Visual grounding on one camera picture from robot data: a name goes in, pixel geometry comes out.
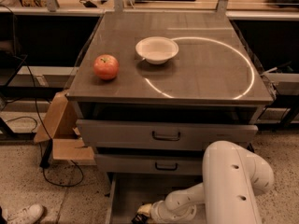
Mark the low metal shelf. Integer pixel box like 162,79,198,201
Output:
0,65,78,99

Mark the middle grey drawer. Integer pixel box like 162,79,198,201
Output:
94,154,202,175

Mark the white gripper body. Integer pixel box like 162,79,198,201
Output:
150,201,173,224

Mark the black rxbar chocolate wrapper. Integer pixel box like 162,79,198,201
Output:
132,214,149,224

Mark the black floor cable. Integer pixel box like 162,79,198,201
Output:
0,3,85,188

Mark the white bowl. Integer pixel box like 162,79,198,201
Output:
135,36,178,64

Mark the white sneaker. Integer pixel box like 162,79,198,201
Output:
7,203,44,224

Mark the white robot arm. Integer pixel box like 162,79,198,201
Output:
132,141,274,224

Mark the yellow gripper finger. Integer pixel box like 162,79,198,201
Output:
137,203,152,217

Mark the top grey drawer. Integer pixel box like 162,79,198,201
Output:
77,119,258,151

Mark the brown cardboard box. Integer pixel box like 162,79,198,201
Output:
34,91,95,165

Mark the red apple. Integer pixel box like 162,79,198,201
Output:
93,54,120,80

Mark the grey drawer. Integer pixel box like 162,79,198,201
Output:
77,119,258,151
94,154,202,175

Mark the open bottom drawer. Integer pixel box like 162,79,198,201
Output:
105,173,202,224

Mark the grey drawer cabinet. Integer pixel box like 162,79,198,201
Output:
65,10,275,224

